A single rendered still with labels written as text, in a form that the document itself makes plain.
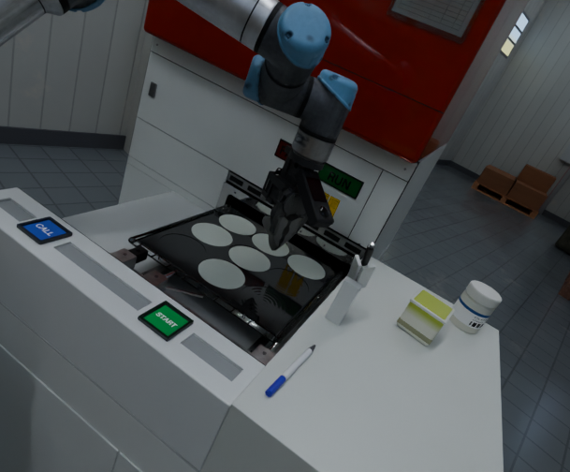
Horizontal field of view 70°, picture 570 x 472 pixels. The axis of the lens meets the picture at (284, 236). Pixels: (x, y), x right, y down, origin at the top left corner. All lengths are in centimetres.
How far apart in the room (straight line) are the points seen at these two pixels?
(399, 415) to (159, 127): 102
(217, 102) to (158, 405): 81
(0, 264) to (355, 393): 59
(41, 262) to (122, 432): 28
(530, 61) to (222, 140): 956
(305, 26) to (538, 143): 965
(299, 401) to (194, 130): 86
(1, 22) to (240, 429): 67
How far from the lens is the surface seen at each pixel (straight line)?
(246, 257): 94
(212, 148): 120
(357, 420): 61
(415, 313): 82
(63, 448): 88
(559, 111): 1018
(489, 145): 1035
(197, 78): 123
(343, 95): 75
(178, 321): 62
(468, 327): 97
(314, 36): 61
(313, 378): 62
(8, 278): 78
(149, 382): 62
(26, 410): 92
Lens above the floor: 137
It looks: 26 degrees down
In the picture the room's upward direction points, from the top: 23 degrees clockwise
